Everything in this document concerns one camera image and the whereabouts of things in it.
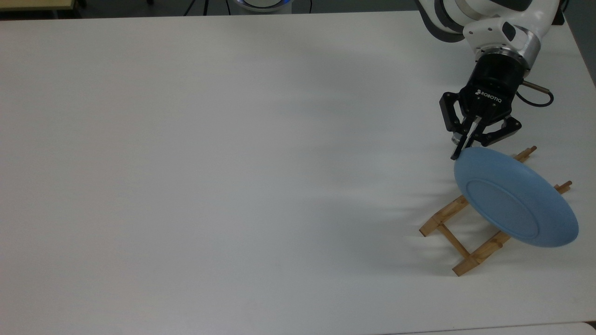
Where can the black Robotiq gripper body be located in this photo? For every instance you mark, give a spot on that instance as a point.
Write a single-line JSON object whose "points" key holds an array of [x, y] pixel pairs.
{"points": [[496, 83]]}

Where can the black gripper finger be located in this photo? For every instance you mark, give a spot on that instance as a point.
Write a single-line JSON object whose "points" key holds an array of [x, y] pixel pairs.
{"points": [[449, 111], [500, 130]]}

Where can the blue round plate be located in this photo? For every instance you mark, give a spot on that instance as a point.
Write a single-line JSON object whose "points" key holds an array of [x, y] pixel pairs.
{"points": [[512, 200]]}

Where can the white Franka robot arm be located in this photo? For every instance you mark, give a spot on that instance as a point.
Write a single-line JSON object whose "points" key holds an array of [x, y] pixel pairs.
{"points": [[489, 28]]}

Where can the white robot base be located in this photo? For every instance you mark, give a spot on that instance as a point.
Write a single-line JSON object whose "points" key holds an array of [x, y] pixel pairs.
{"points": [[263, 3]]}

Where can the wooden plate rack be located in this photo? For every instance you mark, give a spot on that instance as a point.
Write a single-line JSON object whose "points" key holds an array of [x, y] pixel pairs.
{"points": [[475, 260]]}

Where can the black tripod legs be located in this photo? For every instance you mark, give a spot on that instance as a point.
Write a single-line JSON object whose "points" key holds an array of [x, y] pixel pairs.
{"points": [[204, 6]]}

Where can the light wooden side table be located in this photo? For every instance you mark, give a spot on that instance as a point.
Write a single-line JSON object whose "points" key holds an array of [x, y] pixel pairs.
{"points": [[32, 3]]}

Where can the black table clamp mount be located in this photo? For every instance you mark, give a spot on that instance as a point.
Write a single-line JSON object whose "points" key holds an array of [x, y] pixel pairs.
{"points": [[560, 18]]}

